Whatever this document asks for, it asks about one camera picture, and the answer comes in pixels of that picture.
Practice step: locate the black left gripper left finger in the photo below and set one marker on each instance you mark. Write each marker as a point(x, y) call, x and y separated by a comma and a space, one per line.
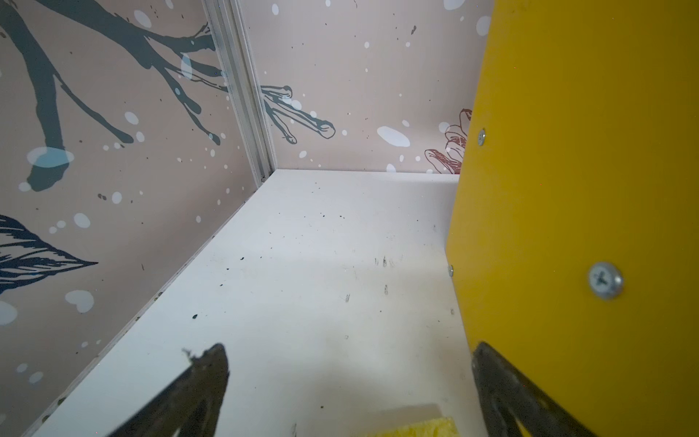
point(190, 405)

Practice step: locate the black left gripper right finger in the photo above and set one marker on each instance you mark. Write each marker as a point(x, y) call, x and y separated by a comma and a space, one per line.
point(512, 405)

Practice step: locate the yellow wooden shelf unit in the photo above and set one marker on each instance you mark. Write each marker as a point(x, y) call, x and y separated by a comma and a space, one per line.
point(574, 238)

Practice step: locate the yellow sponge near left wall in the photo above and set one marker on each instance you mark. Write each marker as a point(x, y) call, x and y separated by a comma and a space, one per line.
point(441, 427)

